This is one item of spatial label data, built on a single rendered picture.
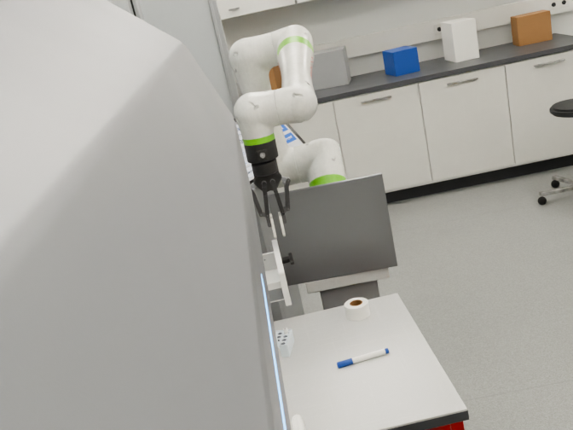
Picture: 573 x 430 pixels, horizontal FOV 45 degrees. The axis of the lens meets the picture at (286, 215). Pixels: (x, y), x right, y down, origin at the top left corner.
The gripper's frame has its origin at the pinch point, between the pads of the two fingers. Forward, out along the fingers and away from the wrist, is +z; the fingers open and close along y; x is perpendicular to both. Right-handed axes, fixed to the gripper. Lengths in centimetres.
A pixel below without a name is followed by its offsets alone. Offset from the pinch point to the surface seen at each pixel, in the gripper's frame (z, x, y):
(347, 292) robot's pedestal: 35.1, 18.2, 18.7
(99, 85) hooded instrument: -62, -146, -12
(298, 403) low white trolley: 27, -52, -5
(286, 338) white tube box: 23.8, -25.5, -4.5
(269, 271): 19.7, 13.5, -5.5
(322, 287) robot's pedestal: 30.0, 14.8, 10.5
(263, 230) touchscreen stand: 33, 93, -6
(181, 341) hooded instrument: -53, -169, -7
